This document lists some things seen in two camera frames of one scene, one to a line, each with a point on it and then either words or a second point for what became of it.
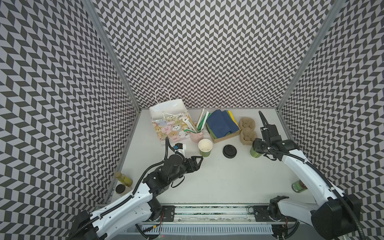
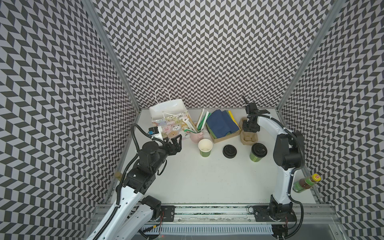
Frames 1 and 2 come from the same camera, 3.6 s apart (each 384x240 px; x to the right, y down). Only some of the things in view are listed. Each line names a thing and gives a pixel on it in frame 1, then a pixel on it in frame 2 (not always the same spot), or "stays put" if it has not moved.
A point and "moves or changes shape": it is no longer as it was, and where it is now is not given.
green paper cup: [254, 153] moves or changes shape
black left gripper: [189, 161] -> [177, 146]
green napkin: [211, 131] stays put
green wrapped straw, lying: [187, 130] stays put
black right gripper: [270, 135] -> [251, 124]
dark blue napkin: [221, 123] stays put
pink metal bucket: [196, 137] stays put
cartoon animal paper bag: [167, 116] stays put
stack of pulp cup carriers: [248, 133] stays put
